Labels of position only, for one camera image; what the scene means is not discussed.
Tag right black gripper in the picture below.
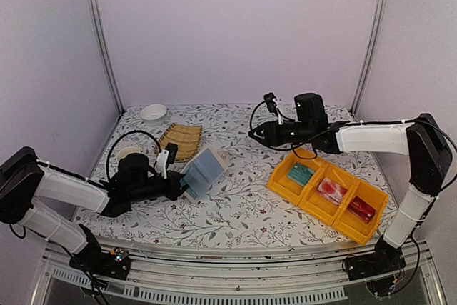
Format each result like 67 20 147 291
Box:
247 121 313 149

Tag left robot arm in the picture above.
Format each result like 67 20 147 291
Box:
1 146 186 272

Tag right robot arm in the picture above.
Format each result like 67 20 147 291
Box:
248 93 456 274

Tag teal VIP card stack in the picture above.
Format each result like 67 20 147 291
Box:
287 163 315 186

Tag pink circle card stack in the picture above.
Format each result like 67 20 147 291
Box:
317 178 348 206

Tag red card stack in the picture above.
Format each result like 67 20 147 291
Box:
348 196 376 223

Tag woven bamboo tray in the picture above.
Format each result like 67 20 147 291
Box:
159 123 203 162

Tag white ceramic mug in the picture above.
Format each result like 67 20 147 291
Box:
116 146 141 161

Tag small white bowl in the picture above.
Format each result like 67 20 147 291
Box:
140 104 168 125

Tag yellow three-compartment bin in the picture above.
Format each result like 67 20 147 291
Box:
267 148 389 246

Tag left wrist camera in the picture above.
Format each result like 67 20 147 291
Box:
154 143 178 179

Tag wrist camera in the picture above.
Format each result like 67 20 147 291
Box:
154 143 178 179
263 92 285 125

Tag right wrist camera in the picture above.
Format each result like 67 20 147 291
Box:
263 92 285 125

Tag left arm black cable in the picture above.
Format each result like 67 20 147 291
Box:
106 130 161 183

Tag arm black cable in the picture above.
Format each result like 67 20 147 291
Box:
248 99 457 277
106 130 161 183

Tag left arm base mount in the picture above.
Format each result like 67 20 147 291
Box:
69 224 131 281

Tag front aluminium rail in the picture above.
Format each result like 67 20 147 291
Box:
30 239 447 305

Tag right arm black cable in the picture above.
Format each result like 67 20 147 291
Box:
248 99 457 277

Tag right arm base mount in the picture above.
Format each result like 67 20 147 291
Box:
341 234 421 299

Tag right aluminium frame post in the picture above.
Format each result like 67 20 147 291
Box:
350 0 388 117

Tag aluminium frame post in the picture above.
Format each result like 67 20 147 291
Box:
350 0 388 117
87 0 125 115

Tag left aluminium frame post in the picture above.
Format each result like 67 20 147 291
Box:
87 0 125 115

